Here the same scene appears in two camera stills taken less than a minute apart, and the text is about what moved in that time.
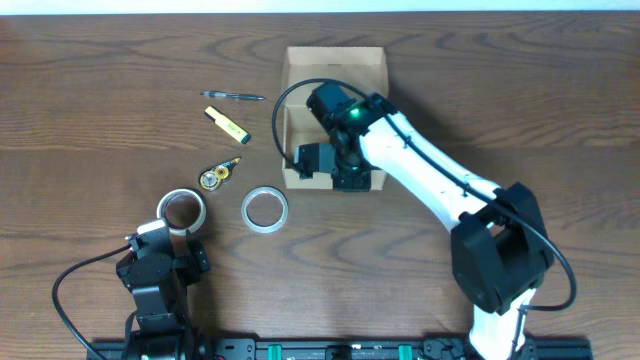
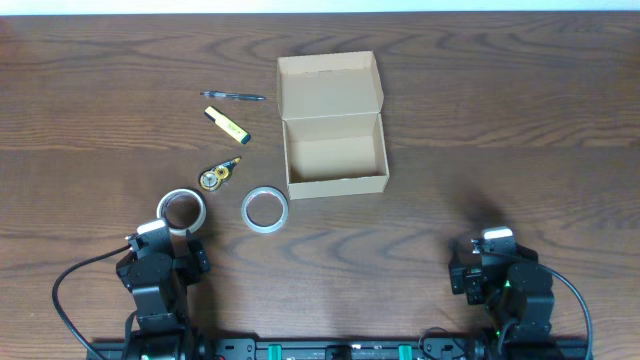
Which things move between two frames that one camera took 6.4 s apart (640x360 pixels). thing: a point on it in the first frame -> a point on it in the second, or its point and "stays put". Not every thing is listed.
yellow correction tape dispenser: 212,177 stays put
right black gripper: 360,182 -> 469,274
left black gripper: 194,261 stays put
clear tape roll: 259,191 stays put
